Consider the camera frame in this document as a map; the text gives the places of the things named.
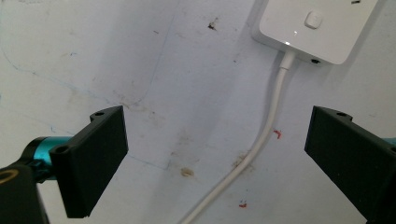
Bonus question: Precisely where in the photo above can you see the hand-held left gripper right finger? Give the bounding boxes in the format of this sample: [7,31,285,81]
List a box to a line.
[304,105,396,224]

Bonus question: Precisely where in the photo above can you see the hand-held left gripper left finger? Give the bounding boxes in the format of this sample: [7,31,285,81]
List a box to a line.
[49,105,130,219]

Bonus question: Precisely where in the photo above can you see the white power strip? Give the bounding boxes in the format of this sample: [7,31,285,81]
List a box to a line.
[251,0,380,66]

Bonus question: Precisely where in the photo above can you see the white power cable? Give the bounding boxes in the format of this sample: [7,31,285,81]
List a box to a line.
[178,50,297,224]

